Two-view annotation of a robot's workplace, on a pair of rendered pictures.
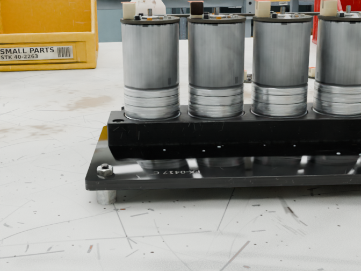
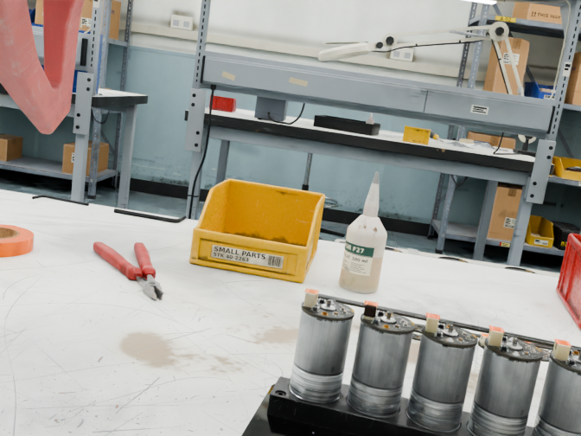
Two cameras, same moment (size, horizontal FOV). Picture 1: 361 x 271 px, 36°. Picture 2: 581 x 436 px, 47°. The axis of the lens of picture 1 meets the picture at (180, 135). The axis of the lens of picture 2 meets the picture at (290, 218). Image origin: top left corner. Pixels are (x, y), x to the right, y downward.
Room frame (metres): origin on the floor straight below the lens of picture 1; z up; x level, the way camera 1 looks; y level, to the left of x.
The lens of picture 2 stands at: (-0.06, -0.03, 0.91)
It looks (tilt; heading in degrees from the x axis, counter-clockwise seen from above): 11 degrees down; 13
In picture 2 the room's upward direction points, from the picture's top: 8 degrees clockwise
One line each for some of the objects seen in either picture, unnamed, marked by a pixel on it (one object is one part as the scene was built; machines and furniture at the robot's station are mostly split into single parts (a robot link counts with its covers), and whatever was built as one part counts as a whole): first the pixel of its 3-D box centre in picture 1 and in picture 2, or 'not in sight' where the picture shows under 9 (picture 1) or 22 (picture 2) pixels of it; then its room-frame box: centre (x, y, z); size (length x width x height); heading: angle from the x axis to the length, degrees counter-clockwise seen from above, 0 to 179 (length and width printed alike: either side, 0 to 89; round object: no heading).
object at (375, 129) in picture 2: not in sight; (347, 125); (2.69, 0.42, 0.77); 0.24 x 0.16 x 0.04; 85
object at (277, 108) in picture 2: not in sight; (271, 108); (2.57, 0.72, 0.80); 0.15 x 0.12 x 0.10; 11
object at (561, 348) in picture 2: not in sight; (563, 349); (0.24, -0.09, 0.82); 0.01 x 0.01 x 0.01; 2
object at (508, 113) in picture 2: not in sight; (373, 96); (2.48, 0.31, 0.90); 1.30 x 0.06 x 0.12; 100
